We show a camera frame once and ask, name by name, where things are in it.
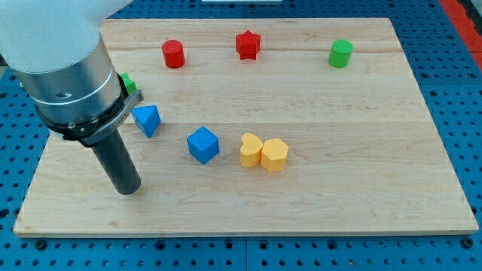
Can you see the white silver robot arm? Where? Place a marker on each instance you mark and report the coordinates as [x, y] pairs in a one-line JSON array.
[[55, 49]]

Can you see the yellow heart block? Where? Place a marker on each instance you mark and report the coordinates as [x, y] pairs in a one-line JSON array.
[[250, 150]]

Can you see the yellow hexagon block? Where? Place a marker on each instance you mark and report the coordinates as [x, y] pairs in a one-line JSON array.
[[274, 155]]

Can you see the wooden board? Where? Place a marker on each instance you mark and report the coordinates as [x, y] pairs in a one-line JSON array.
[[364, 157]]

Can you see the blue cube block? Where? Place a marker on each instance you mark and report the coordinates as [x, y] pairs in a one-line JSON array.
[[203, 145]]

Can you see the red star block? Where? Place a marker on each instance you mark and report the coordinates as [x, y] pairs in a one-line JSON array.
[[248, 45]]

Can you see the blue triangle block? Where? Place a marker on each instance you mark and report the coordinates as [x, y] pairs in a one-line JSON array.
[[147, 118]]

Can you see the red cylinder block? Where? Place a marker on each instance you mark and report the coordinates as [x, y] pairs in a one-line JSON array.
[[173, 54]]

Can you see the green star block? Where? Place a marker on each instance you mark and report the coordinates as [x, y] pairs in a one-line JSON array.
[[129, 83]]

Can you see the green cylinder block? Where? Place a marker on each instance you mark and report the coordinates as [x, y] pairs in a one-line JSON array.
[[340, 53]]

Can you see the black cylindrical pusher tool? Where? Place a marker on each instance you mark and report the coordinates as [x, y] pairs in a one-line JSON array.
[[112, 154]]

